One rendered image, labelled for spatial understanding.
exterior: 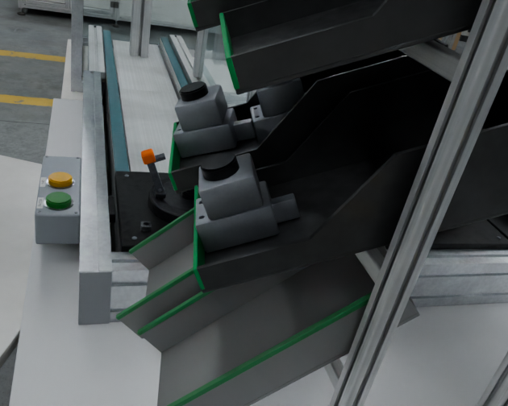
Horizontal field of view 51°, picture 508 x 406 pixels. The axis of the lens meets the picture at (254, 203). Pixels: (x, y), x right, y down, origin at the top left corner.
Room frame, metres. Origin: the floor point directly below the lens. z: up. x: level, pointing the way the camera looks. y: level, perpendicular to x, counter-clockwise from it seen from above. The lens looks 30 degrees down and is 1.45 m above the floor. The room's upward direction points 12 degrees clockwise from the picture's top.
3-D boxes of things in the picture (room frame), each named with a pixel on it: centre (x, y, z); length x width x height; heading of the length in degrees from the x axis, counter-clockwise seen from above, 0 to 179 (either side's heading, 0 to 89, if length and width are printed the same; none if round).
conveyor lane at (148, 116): (1.08, 0.20, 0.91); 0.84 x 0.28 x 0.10; 21
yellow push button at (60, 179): (0.80, 0.34, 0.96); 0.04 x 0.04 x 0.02
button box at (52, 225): (0.80, 0.34, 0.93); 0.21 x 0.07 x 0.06; 21
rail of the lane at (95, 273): (1.00, 0.35, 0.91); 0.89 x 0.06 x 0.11; 21
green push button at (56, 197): (0.73, 0.32, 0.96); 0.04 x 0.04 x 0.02
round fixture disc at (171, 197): (0.79, 0.11, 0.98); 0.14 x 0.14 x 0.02
